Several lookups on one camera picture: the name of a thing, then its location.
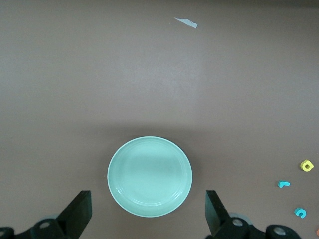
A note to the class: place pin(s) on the teal foam letter r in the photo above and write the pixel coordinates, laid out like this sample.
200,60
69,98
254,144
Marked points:
282,184

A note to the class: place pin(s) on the white paper scrap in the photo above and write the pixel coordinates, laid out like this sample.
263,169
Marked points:
188,23

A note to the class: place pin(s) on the green plate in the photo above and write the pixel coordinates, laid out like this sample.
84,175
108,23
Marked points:
149,176

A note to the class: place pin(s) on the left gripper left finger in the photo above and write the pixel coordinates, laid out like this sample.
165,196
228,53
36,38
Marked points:
77,214

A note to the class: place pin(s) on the yellow letter D magnet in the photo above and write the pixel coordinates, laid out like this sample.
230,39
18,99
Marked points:
302,167

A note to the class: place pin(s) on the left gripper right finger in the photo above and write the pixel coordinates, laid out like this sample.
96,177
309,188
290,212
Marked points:
216,216

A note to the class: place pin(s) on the teal foam letter c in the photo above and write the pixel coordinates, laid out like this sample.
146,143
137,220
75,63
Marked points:
297,211

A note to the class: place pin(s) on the brown table cover sheet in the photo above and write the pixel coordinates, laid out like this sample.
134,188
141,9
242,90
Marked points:
74,74

